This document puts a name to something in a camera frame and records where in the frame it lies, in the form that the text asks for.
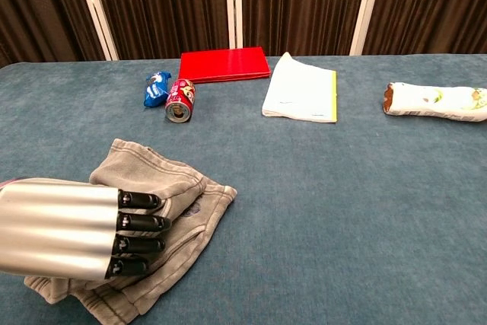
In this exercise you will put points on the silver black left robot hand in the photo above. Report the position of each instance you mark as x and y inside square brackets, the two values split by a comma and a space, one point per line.
[57, 228]

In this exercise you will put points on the grey shorts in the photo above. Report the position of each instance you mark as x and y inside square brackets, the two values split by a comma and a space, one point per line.
[167, 184]

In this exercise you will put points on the blue snack packet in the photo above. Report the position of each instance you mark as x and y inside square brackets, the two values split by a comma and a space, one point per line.
[155, 89]

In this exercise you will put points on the red soda can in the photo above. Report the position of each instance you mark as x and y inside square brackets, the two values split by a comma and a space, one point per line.
[179, 101]

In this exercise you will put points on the red flat box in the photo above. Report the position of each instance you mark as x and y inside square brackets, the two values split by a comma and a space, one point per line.
[223, 64]

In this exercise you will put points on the dark brown curtain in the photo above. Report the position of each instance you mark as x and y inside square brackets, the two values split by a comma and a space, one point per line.
[171, 1]

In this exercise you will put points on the white notebook with yellow spine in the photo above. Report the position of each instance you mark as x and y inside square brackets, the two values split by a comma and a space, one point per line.
[300, 91]

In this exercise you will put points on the white patterned snack package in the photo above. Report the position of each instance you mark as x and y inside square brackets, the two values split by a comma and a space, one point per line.
[433, 103]

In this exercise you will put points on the white slanted frame post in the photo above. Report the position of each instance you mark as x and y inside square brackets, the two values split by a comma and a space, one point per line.
[97, 9]
[366, 7]

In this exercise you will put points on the white double frame post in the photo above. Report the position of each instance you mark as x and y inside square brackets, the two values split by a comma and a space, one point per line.
[234, 9]

